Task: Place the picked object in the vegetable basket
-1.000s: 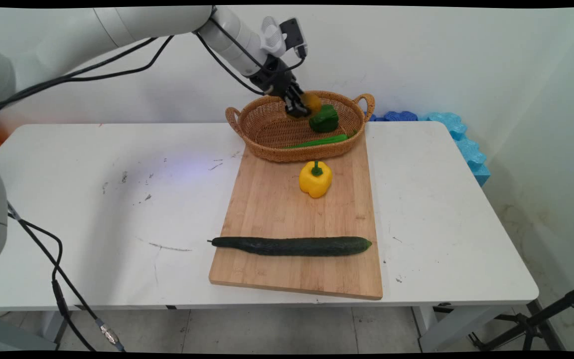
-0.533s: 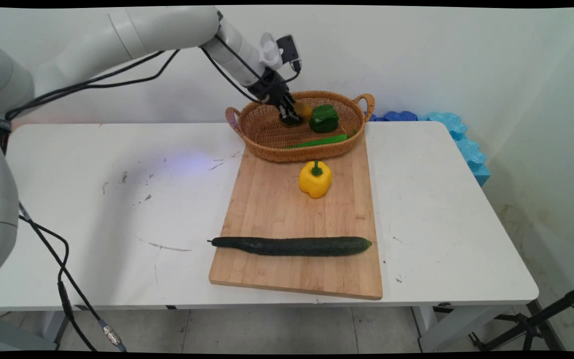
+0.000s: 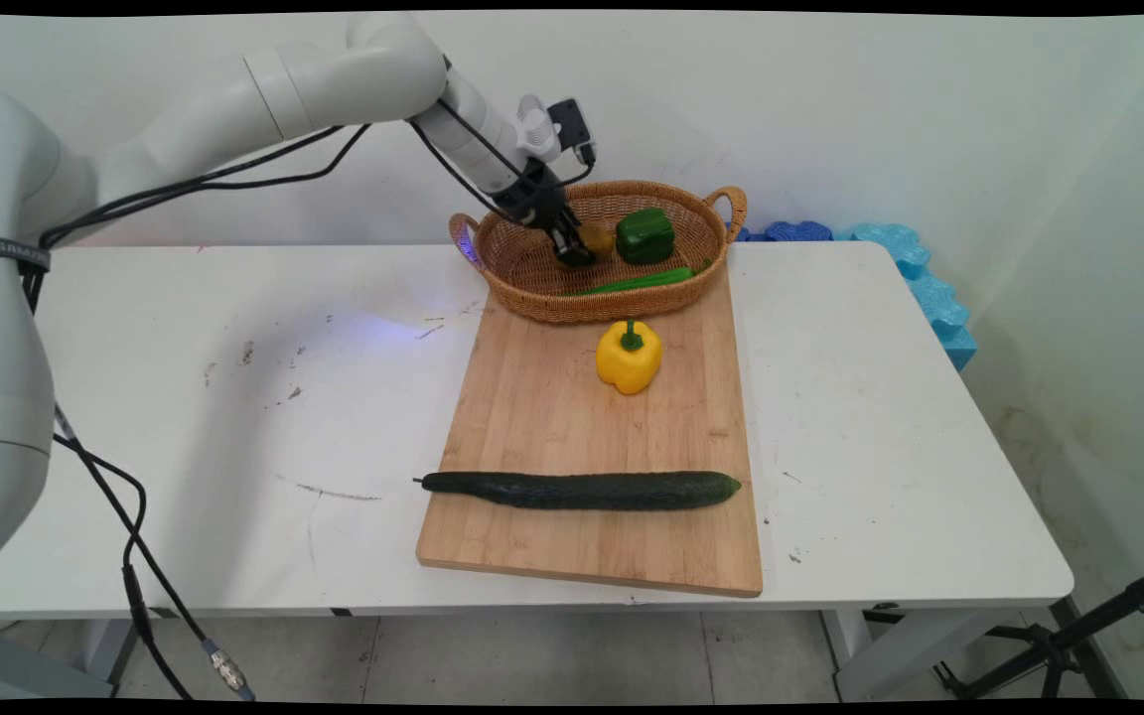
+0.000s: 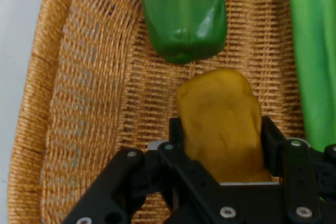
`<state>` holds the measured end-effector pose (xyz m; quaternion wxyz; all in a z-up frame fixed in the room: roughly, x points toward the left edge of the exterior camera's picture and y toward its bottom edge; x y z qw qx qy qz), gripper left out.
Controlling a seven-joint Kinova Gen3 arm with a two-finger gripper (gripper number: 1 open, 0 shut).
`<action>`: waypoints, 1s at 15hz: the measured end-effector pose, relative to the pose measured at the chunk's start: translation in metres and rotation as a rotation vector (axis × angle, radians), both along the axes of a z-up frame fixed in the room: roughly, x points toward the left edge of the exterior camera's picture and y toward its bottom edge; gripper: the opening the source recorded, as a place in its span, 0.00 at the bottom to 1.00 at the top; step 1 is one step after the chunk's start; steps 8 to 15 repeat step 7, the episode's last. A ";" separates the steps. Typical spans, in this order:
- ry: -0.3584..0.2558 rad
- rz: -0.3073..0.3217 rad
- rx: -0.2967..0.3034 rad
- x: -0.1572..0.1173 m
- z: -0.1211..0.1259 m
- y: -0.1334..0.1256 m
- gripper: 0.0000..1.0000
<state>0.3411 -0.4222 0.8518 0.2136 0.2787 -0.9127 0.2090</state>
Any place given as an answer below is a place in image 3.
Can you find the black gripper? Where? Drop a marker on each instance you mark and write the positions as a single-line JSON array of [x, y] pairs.
[[537, 197]]

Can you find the brown kiwi fruit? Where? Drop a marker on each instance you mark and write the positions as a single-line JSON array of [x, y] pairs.
[[600, 241]]

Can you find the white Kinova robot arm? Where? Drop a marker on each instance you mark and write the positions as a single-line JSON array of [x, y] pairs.
[[6, 397]]

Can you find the woven wicker basket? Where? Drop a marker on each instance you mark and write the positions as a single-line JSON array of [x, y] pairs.
[[522, 268]]

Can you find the green bell pepper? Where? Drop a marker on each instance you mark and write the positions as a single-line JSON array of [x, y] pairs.
[[645, 236]]

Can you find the yellow bell pepper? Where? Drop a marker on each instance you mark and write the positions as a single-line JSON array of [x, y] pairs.
[[629, 362]]

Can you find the dark blue foam piece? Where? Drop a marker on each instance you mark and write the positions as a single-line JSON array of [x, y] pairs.
[[795, 231]]

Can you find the long dark green cucumber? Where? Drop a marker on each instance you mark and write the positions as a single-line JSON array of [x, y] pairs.
[[582, 491]]

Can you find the wooden cutting board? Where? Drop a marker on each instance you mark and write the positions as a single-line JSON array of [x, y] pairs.
[[572, 546]]

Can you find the light blue foam piece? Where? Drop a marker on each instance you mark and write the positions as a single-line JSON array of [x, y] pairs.
[[934, 298]]

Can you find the white table leg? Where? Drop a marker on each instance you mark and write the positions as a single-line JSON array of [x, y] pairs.
[[890, 650], [26, 665]]

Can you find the black tripod stand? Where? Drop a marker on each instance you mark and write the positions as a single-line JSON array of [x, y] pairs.
[[1059, 645]]

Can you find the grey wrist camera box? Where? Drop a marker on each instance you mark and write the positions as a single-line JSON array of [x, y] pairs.
[[572, 127]]

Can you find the white ribbed camera mount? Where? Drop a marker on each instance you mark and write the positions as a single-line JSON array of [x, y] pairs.
[[537, 127]]

